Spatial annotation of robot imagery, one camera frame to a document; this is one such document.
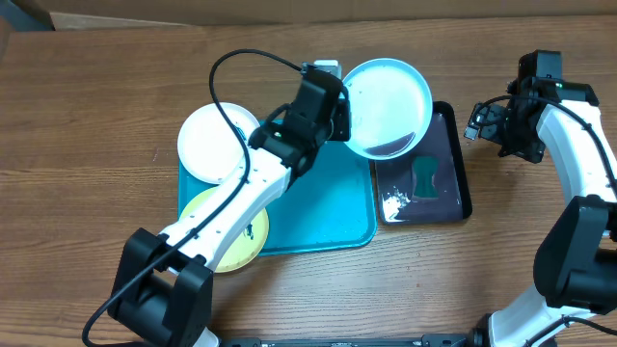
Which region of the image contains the green sponge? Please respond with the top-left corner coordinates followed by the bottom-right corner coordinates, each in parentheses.
top-left (413, 156), bottom-right (439, 199)

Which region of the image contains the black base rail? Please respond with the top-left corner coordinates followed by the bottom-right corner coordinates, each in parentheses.
top-left (220, 334), bottom-right (484, 347)

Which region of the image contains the white round plate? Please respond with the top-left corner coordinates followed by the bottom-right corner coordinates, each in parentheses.
top-left (177, 103), bottom-right (243, 184)

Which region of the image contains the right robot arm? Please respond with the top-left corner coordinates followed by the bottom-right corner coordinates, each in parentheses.
top-left (467, 78), bottom-right (616, 346)

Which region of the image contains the yellow round plate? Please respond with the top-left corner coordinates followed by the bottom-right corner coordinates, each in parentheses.
top-left (180, 185), bottom-right (270, 274)

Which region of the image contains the black water tray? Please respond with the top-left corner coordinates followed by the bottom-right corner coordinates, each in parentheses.
top-left (375, 101), bottom-right (472, 225)

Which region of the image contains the teal plastic tray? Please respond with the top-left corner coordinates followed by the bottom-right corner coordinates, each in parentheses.
top-left (178, 142), bottom-right (377, 255)

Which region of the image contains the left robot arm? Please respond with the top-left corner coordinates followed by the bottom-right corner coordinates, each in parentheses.
top-left (102, 60), bottom-right (351, 346)

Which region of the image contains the light blue round plate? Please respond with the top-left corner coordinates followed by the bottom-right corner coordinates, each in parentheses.
top-left (343, 58), bottom-right (433, 161)

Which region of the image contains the cardboard backdrop panel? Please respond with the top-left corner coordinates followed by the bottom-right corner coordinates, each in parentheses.
top-left (38, 0), bottom-right (616, 25)

